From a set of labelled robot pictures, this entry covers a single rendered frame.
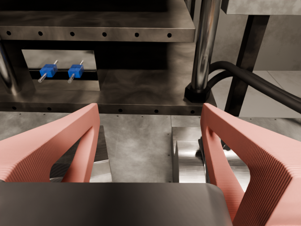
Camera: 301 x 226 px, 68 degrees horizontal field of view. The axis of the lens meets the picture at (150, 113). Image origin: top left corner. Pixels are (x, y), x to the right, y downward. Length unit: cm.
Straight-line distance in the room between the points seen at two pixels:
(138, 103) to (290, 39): 251
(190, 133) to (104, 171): 25
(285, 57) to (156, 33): 253
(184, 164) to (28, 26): 73
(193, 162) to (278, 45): 273
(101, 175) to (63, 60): 54
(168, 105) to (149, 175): 34
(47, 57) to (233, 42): 229
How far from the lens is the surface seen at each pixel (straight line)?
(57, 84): 99
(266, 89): 79
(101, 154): 50
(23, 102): 99
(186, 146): 48
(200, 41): 78
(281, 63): 324
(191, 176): 45
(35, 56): 97
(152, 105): 85
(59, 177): 54
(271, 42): 305
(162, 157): 63
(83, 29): 86
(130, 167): 61
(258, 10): 94
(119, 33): 84
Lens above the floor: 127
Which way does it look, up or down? 37 degrees down
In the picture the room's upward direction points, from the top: straight up
